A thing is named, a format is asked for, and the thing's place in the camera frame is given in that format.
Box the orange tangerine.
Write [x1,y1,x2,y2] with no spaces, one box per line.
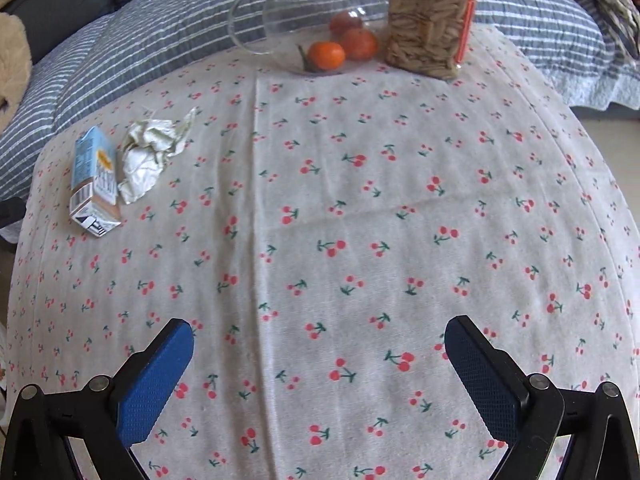
[329,11,365,36]
[306,41,347,72]
[341,27,379,61]

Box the clear glass jar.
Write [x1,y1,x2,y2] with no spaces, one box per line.
[227,0,391,76]

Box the grey striped quilt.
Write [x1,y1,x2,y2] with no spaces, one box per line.
[0,0,640,201]

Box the cherry print tablecloth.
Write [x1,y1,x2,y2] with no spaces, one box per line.
[5,25,640,480]

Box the beige fleece blanket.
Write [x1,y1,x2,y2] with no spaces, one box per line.
[0,0,103,111]

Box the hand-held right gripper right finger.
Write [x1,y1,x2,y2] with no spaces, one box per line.
[444,315,640,480]

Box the small drink carton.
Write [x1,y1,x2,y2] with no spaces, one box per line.
[69,126,122,237]

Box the clear jar of seeds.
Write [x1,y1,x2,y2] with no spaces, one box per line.
[384,0,483,80]

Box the crumpled white paper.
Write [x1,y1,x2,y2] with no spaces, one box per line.
[117,107,198,206]

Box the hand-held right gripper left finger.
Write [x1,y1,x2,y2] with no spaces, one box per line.
[0,317,196,480]

